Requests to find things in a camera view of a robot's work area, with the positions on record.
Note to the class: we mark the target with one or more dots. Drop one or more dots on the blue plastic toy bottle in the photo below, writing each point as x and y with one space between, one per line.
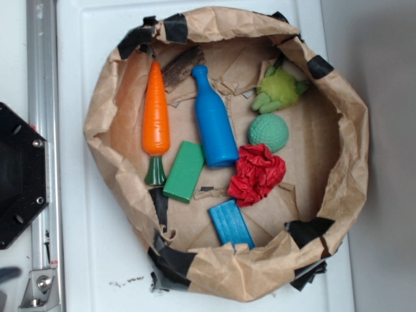
218 142

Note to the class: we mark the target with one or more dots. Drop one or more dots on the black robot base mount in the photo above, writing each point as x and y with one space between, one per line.
23 176

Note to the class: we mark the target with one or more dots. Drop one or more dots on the brown paper bag bin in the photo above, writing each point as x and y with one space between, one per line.
302 221

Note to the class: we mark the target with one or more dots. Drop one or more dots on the blue wooden block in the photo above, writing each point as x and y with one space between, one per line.
230 224

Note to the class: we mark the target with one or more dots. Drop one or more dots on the metal corner bracket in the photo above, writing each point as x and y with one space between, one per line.
41 293

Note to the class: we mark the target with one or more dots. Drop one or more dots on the aluminium rail profile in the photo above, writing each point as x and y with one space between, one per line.
43 106

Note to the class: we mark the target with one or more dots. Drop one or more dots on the crumpled red paper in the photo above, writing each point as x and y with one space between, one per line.
258 171

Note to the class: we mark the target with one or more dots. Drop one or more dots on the green fuzzy plush toy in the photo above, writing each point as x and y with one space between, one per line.
277 90

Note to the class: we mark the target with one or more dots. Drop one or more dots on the green wooden block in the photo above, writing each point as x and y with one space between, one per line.
185 172

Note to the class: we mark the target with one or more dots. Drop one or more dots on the dark bark piece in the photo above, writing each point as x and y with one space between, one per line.
178 69

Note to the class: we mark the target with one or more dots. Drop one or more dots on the green dimpled ball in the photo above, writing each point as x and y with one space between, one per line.
270 130

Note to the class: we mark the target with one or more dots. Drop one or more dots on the orange toy carrot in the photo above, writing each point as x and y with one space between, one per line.
155 127

